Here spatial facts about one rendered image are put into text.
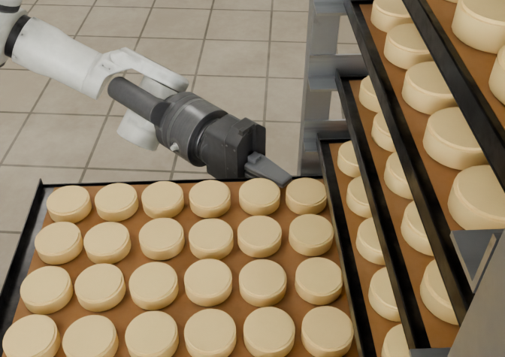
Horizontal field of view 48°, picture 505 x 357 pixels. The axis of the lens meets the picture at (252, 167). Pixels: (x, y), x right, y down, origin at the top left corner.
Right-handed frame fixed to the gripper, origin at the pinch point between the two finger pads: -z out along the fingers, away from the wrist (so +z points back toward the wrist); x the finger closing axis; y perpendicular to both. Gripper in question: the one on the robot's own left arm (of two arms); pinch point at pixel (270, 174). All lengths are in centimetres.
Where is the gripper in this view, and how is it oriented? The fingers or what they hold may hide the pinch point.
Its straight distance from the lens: 73.3
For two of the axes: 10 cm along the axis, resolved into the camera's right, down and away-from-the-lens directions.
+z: -7.4, -4.5, 5.0
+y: 6.8, -5.0, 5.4
